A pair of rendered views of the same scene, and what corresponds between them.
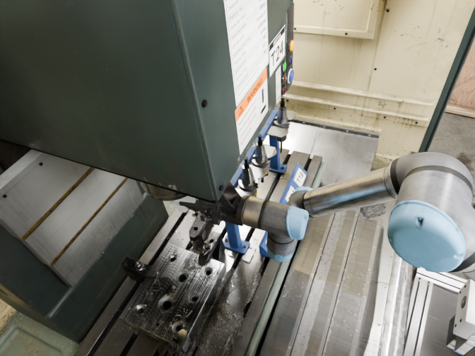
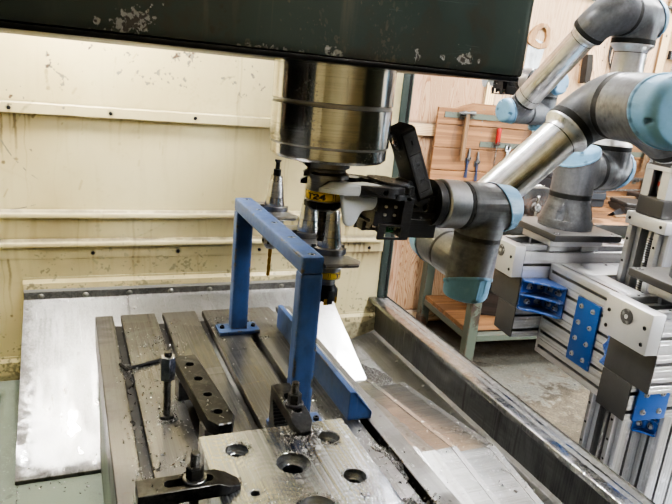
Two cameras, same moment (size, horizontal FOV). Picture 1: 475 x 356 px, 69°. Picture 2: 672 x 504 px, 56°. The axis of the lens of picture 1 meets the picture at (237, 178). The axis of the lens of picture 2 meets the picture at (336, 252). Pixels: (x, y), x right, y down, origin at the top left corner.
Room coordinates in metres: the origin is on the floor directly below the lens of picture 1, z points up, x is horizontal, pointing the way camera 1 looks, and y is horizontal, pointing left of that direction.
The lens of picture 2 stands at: (0.09, 0.84, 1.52)
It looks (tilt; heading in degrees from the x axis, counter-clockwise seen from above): 16 degrees down; 306
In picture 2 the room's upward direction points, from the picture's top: 6 degrees clockwise
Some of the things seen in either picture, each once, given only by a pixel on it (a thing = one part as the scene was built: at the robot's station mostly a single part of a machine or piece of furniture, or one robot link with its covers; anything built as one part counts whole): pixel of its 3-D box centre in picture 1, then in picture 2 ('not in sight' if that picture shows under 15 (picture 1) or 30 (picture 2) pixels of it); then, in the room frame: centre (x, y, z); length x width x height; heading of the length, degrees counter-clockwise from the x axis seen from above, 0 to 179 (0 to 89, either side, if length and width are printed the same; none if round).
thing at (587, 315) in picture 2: not in sight; (582, 333); (0.47, -0.79, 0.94); 0.09 x 0.01 x 0.18; 145
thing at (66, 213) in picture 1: (83, 197); not in sight; (0.84, 0.55, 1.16); 0.48 x 0.05 x 0.51; 150
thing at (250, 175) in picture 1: (247, 174); (330, 227); (0.74, -0.03, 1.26); 0.04 x 0.04 x 0.07
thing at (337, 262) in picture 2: (242, 196); (340, 262); (0.70, -0.01, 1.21); 0.07 x 0.05 x 0.01; 60
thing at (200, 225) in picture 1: (206, 215); (202, 402); (0.86, 0.15, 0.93); 0.26 x 0.05 x 0.06; 155
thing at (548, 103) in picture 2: not in sight; (538, 113); (0.83, -1.19, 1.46); 0.11 x 0.08 x 0.11; 69
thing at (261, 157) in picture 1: (260, 151); (309, 213); (0.84, -0.09, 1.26); 0.04 x 0.04 x 0.07
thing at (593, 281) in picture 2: not in sight; (626, 330); (0.39, -0.90, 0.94); 0.36 x 0.27 x 0.27; 145
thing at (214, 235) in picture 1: (210, 251); (290, 421); (0.66, 0.13, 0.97); 0.13 x 0.03 x 0.15; 150
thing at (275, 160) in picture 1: (274, 143); (240, 272); (1.11, -0.18, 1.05); 0.10 x 0.05 x 0.30; 60
